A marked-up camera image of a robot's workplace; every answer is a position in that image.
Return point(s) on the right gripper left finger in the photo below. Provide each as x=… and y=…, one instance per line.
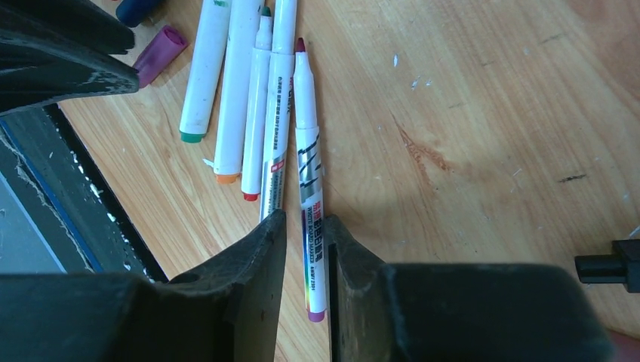
x=225, y=309

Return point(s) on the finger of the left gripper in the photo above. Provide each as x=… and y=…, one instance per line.
x=58, y=50

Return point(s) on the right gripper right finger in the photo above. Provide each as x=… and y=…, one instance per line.
x=380, y=311

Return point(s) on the white marker dark green cap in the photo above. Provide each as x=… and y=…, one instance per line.
x=207, y=59

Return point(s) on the white marker orange cap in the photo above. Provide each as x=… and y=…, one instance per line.
x=243, y=26

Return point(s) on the white marker navy cap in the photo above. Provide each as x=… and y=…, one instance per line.
x=278, y=107

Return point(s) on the white marker red tip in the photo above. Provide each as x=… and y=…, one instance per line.
x=256, y=108

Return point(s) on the black marker cap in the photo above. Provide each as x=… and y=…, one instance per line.
x=621, y=266

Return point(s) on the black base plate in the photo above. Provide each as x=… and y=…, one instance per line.
x=51, y=158

